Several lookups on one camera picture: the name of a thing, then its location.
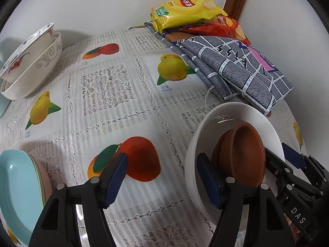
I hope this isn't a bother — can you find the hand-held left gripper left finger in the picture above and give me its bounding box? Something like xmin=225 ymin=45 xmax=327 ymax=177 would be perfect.
xmin=28 ymin=152 xmax=128 ymax=247

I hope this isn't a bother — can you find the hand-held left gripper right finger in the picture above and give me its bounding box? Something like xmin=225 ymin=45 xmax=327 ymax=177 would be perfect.
xmin=197 ymin=153 xmax=292 ymax=247

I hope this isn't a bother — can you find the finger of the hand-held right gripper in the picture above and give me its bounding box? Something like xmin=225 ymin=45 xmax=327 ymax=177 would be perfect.
xmin=264 ymin=147 xmax=299 ymax=186
xmin=281 ymin=142 xmax=326 ymax=186

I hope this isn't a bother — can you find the small brown bowl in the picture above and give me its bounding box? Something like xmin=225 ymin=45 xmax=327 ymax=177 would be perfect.
xmin=212 ymin=131 xmax=237 ymax=175
xmin=226 ymin=122 xmax=266 ymax=187

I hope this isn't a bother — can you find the plain white bowl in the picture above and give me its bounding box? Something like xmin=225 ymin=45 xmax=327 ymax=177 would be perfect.
xmin=185 ymin=102 xmax=286 ymax=227

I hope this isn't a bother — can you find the light green square plate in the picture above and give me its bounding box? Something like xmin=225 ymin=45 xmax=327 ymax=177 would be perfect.
xmin=27 ymin=153 xmax=47 ymax=206

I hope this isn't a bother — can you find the light blue square plate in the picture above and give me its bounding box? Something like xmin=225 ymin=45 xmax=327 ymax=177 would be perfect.
xmin=0 ymin=149 xmax=48 ymax=246

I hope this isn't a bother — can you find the fruit print tablecloth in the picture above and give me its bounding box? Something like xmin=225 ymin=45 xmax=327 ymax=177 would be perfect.
xmin=0 ymin=27 xmax=309 ymax=247

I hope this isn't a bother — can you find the grey checked cloth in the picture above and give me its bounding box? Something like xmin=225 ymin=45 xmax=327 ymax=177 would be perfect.
xmin=144 ymin=22 xmax=294 ymax=117

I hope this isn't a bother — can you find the white bowl grey scroll print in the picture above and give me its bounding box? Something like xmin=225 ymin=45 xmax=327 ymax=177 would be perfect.
xmin=0 ymin=31 xmax=63 ymax=101

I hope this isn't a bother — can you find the red chip bag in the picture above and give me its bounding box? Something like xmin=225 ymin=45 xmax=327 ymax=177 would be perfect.
xmin=177 ymin=15 xmax=251 ymax=45

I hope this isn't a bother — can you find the blue red patterned bowl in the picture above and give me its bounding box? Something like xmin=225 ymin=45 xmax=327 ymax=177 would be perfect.
xmin=0 ymin=23 xmax=56 ymax=81

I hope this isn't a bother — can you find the yellow chip bag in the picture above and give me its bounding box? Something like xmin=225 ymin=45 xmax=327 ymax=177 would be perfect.
xmin=150 ymin=0 xmax=228 ymax=34

